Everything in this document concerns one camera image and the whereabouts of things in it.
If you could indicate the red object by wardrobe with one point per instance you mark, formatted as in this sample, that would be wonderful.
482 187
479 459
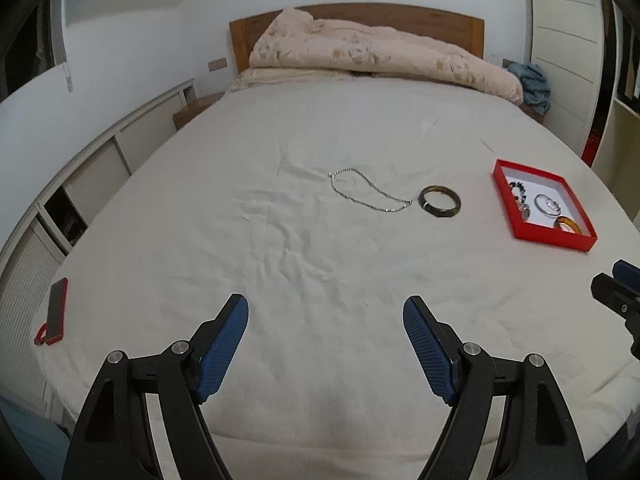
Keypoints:
591 147

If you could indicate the dark brown bangle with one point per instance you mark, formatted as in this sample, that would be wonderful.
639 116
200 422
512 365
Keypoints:
440 201

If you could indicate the white low cabinet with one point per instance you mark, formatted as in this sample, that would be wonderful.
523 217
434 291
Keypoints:
52 227

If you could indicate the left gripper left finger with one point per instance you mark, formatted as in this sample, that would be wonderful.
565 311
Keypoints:
113 438

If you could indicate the wooden nightstand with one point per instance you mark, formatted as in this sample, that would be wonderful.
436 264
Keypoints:
188 113

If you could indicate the white wardrobe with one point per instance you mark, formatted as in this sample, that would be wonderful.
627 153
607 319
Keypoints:
568 44

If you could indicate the wooden headboard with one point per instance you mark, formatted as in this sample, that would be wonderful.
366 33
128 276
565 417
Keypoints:
462 30

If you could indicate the cream pillow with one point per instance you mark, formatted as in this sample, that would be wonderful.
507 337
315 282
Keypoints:
256 77

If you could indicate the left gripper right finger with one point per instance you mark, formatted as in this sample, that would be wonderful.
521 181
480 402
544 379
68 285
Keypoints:
537 437

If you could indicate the blue towel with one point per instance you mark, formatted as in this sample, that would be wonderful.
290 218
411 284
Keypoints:
536 89

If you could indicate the pink floral duvet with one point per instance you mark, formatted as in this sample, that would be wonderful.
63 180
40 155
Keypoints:
294 39

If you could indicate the white bed sheet mattress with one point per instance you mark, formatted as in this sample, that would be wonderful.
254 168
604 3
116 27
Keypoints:
303 197

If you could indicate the red jewelry box tray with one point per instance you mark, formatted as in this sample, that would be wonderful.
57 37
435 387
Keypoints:
518 183

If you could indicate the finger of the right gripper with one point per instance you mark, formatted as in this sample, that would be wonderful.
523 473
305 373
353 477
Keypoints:
615 295
626 273

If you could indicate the amber resin bangle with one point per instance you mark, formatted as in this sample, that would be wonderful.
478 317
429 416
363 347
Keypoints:
565 224

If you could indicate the thin silver bangle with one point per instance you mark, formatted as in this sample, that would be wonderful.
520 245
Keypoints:
547 205

